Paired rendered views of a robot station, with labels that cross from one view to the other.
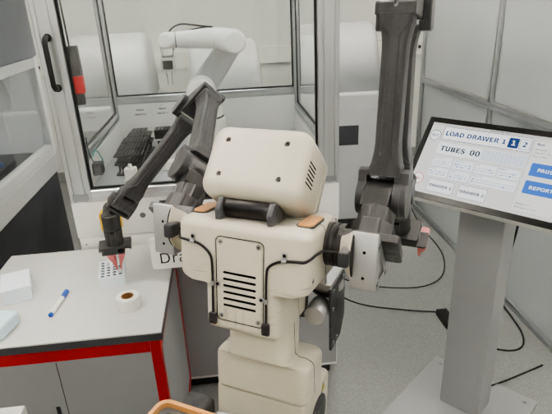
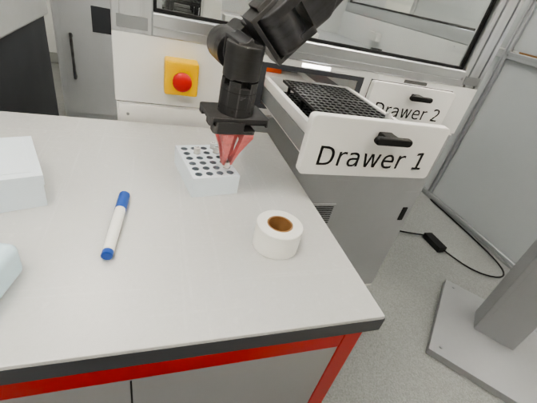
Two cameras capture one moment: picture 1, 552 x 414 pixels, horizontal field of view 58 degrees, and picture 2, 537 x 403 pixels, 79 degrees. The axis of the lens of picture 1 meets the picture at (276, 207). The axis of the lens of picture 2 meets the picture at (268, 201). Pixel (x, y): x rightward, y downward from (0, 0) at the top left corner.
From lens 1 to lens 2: 126 cm
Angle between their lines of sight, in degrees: 19
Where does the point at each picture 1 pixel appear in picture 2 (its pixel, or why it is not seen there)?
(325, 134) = (503, 13)
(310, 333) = (363, 257)
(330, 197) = (459, 107)
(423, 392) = (455, 319)
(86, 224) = (133, 77)
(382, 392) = (414, 316)
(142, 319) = (324, 281)
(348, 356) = not seen: hidden behind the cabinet
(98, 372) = (220, 385)
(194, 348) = not seen: hidden behind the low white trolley
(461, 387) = (510, 323)
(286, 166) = not seen: outside the picture
